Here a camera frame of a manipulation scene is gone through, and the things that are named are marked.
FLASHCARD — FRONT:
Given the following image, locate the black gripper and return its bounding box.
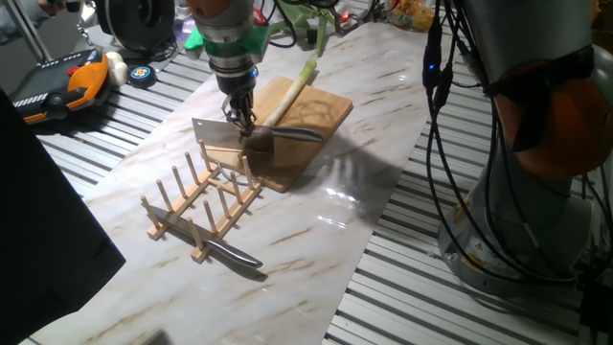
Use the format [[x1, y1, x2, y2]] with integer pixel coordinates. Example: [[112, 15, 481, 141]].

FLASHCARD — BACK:
[[217, 71, 260, 138]]

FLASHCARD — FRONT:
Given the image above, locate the steel cleaver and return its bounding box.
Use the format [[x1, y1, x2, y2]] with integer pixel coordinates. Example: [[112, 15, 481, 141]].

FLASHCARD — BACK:
[[191, 117, 326, 154]]

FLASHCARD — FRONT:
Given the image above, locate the bag of green scallions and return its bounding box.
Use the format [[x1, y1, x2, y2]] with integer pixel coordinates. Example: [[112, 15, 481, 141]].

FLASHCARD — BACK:
[[267, 0, 346, 58]]

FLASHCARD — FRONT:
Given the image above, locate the bare person hand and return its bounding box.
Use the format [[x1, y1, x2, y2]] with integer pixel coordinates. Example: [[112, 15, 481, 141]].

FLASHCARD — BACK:
[[38, 0, 67, 15]]

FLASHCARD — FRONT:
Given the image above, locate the wooden cutting board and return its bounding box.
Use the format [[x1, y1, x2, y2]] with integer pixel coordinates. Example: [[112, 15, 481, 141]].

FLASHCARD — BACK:
[[205, 76, 354, 194]]

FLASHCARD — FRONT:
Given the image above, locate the purple plastic piece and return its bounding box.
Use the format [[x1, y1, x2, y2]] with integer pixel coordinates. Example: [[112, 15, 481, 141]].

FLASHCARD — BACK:
[[171, 16, 202, 47]]

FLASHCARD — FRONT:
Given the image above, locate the wooden peg knife rack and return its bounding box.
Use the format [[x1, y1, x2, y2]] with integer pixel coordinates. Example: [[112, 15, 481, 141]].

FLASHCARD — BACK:
[[140, 139, 262, 265]]

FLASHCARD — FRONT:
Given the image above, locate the white rounded object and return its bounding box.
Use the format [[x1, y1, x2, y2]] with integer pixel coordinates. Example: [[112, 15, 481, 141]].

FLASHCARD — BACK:
[[104, 51, 129, 87]]

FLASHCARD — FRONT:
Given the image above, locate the pointed steel kitchen knife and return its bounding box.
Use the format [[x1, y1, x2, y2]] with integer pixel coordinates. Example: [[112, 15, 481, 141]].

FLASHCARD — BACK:
[[150, 205, 263, 269]]

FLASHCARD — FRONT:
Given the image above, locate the black round spool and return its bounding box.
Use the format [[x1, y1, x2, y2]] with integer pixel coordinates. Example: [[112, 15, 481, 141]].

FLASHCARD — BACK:
[[95, 0, 176, 54]]

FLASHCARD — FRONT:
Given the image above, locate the white marble pattern mat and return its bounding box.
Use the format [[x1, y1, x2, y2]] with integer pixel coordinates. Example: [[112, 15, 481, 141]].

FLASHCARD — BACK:
[[18, 21, 430, 345]]

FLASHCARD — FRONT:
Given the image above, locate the black orange teach pendant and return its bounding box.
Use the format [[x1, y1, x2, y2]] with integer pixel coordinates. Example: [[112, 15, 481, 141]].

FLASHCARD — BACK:
[[9, 47, 114, 126]]

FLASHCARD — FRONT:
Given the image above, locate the yellow snack bag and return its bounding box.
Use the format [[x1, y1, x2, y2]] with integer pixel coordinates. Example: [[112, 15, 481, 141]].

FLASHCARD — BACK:
[[390, 0, 435, 33]]

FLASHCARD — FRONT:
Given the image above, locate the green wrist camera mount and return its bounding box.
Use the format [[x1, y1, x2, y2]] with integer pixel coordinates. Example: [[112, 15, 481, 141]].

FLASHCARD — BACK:
[[183, 23, 272, 61]]

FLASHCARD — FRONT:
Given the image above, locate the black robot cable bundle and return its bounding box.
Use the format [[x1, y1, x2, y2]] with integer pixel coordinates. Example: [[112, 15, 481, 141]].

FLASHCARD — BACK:
[[420, 0, 613, 288]]

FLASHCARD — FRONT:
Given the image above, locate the upright aluminium post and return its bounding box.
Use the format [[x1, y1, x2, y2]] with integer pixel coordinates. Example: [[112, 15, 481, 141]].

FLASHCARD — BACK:
[[4, 0, 54, 63]]

